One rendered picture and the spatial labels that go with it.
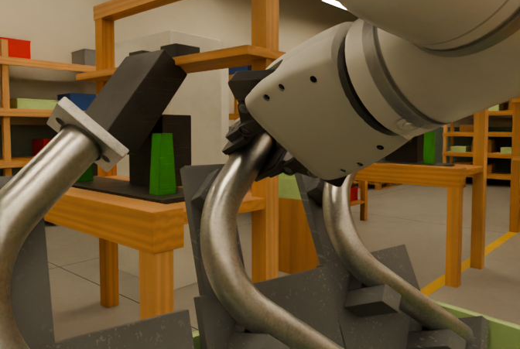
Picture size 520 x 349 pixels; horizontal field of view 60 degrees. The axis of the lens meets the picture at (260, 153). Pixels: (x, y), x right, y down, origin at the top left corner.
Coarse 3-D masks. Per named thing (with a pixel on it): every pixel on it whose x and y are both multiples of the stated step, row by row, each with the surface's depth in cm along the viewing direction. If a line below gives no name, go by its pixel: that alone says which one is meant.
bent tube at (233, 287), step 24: (264, 144) 41; (240, 168) 39; (216, 192) 38; (240, 192) 38; (216, 216) 37; (216, 240) 36; (216, 264) 36; (240, 264) 36; (216, 288) 36; (240, 288) 36; (240, 312) 36; (264, 312) 36; (288, 312) 38; (288, 336) 37; (312, 336) 38
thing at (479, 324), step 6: (462, 318) 55; (468, 318) 54; (474, 318) 53; (480, 318) 53; (468, 324) 54; (474, 324) 53; (480, 324) 52; (486, 324) 53; (474, 330) 52; (480, 330) 52; (486, 330) 52; (474, 336) 52; (480, 336) 51; (486, 336) 52; (474, 342) 52; (480, 342) 51; (486, 342) 51; (468, 348) 52; (474, 348) 51; (480, 348) 51; (486, 348) 51
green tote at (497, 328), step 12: (456, 312) 56; (468, 312) 56; (492, 324) 53; (504, 324) 52; (516, 324) 52; (492, 336) 53; (504, 336) 52; (516, 336) 51; (492, 348) 53; (504, 348) 52; (516, 348) 51
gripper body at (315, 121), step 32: (288, 64) 31; (320, 64) 28; (256, 96) 33; (288, 96) 31; (320, 96) 30; (352, 96) 27; (288, 128) 34; (320, 128) 32; (352, 128) 30; (384, 128) 28; (320, 160) 35; (352, 160) 33
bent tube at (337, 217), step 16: (352, 176) 51; (336, 192) 49; (336, 208) 48; (336, 224) 48; (352, 224) 48; (336, 240) 48; (352, 240) 47; (352, 256) 47; (368, 256) 48; (352, 272) 48; (368, 272) 47; (384, 272) 48; (400, 288) 49; (400, 304) 49; (416, 304) 49; (432, 304) 50; (416, 320) 51; (432, 320) 50; (448, 320) 51; (464, 336) 51
